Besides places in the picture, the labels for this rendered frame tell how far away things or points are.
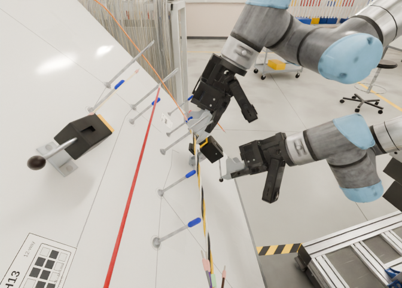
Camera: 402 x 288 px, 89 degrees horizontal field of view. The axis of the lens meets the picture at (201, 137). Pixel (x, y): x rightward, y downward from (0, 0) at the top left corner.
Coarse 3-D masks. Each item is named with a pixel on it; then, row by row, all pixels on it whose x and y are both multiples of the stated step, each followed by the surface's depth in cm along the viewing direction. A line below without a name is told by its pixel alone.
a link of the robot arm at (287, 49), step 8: (296, 24) 41; (304, 24) 41; (288, 32) 41; (296, 32) 40; (304, 32) 39; (280, 40) 42; (288, 40) 42; (296, 40) 40; (272, 48) 44; (280, 48) 43; (288, 48) 42; (296, 48) 40; (280, 56) 47; (288, 56) 43; (296, 56) 40; (296, 64) 43
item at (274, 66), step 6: (300, 18) 382; (306, 18) 382; (264, 48) 407; (264, 60) 397; (270, 60) 432; (276, 60) 432; (258, 66) 441; (264, 66) 403; (270, 66) 432; (276, 66) 412; (282, 66) 415; (288, 66) 441; (294, 66) 441; (264, 72) 410; (270, 72) 412; (276, 72) 414; (264, 78) 421
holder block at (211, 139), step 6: (210, 138) 55; (210, 144) 53; (216, 144) 56; (204, 150) 54; (210, 150) 54; (216, 150) 54; (222, 150) 57; (210, 156) 55; (216, 156) 55; (222, 156) 55
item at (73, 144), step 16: (64, 128) 22; (80, 128) 22; (96, 128) 24; (48, 144) 26; (64, 144) 21; (80, 144) 22; (96, 144) 23; (32, 160) 18; (48, 160) 25; (64, 160) 25; (64, 176) 25
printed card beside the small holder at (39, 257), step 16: (32, 240) 19; (48, 240) 20; (16, 256) 18; (32, 256) 19; (48, 256) 20; (64, 256) 21; (16, 272) 17; (32, 272) 18; (48, 272) 19; (64, 272) 20
